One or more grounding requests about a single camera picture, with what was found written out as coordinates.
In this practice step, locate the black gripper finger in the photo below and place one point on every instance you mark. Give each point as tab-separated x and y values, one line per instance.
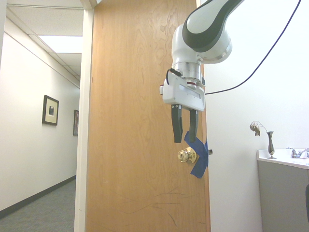
177	123
193	125

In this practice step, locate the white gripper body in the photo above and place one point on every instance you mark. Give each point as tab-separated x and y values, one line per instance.
183	94

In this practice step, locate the brown wooden door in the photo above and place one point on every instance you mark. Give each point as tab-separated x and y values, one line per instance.
135	125

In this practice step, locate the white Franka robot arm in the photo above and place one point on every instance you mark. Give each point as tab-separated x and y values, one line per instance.
205	29

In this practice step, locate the brass door knob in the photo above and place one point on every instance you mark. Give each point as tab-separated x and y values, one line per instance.
187	156

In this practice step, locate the brass door latch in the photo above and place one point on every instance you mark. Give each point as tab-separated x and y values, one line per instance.
210	152

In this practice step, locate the blue painter tape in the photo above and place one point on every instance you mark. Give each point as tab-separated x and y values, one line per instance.
199	154

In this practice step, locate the silver bud vase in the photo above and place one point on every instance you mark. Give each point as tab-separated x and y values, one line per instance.
271	144

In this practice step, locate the small dark framed picture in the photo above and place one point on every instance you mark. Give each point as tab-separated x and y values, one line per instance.
76	122

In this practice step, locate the chrome sink faucet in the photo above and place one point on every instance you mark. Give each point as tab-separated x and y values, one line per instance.
299	152

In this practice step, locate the grey vanity cabinet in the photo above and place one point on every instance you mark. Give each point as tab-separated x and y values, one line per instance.
283	191

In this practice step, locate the large black framed picture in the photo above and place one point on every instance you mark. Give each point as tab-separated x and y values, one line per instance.
50	110

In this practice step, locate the ceiling light panel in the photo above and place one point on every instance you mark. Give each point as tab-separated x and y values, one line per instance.
60	43

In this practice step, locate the white door frame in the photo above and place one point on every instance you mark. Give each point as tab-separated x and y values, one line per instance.
83	116

